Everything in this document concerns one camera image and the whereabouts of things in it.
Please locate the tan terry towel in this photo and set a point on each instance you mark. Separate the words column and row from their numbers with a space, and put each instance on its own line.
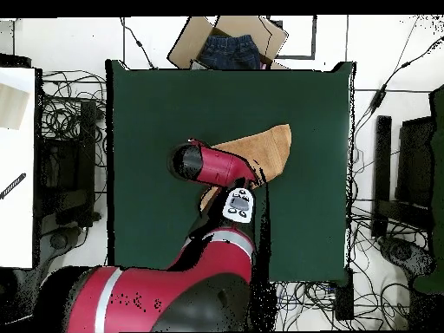
column 267, row 149

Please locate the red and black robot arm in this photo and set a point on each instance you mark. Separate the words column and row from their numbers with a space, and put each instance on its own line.
column 215, row 164

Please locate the black flat panel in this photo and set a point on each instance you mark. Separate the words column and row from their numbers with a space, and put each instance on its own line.
column 414, row 163

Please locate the dark green table cloth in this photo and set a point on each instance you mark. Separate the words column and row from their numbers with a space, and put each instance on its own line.
column 156, row 121

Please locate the blue denim jeans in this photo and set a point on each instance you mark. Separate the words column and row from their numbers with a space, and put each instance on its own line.
column 229, row 52

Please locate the brown cardboard box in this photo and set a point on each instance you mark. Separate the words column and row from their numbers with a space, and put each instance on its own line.
column 187, row 45

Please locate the black equipment rack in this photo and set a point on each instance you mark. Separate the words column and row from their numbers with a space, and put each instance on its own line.
column 66, row 166

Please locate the black upright bar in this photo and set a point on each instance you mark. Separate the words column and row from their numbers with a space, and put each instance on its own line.
column 381, row 173

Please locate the beige block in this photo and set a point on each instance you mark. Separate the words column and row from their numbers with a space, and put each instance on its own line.
column 12, row 105

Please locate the black striped strip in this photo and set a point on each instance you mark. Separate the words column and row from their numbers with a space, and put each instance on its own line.
column 13, row 185

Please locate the white table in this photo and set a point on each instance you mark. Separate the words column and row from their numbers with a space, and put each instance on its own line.
column 17, row 225

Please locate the small black box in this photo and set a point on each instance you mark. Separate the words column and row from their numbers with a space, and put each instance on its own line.
column 344, row 295

